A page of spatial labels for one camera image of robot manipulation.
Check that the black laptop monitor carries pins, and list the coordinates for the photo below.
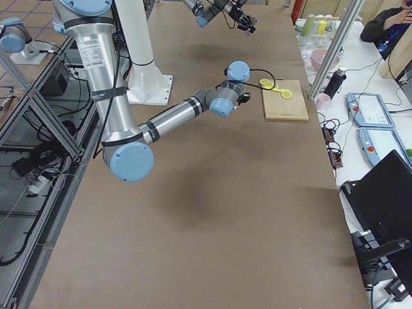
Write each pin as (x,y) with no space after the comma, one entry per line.
(381,201)

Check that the pink bowl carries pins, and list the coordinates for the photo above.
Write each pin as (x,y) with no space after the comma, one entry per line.
(317,57)

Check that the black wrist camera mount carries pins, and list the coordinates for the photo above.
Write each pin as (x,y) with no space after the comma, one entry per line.
(244,98)

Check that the pink cup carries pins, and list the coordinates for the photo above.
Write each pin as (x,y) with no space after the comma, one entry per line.
(322,100)

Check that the upper teach pendant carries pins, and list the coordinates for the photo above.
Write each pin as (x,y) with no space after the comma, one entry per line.
(369,110)

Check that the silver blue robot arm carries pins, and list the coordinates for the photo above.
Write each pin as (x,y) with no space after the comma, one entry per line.
(115,48)
(205,14)

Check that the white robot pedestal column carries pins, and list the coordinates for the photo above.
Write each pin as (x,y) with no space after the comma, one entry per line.
(146,84)

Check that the green cup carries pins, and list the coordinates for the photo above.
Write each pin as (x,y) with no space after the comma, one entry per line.
(308,25)

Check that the seated person in black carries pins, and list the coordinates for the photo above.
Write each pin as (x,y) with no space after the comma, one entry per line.
(387,28)

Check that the wooden cutting board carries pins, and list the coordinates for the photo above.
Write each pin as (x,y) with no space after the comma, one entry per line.
(277,108)

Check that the yellow cup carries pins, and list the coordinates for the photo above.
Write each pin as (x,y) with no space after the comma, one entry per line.
(321,30)

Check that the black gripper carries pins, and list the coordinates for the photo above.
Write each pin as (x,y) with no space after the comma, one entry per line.
(242,20)

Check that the lower teach pendant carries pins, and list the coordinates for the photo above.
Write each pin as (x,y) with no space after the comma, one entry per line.
(377,142)

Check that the black thermos bottle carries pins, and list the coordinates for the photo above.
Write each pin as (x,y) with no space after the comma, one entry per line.
(335,82)

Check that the clear glass measuring cup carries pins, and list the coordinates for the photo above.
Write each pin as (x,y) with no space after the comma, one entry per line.
(238,88)

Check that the middle lemon slice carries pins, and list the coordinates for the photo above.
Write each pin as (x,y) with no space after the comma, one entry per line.
(269,85)

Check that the black orange usb hub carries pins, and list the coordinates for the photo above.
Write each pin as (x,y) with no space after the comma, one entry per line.
(333,148)

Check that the aluminium frame post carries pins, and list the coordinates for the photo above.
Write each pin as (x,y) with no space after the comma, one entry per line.
(337,43)

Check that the teach pendant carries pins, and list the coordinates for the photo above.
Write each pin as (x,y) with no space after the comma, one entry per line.
(369,110)
(377,142)

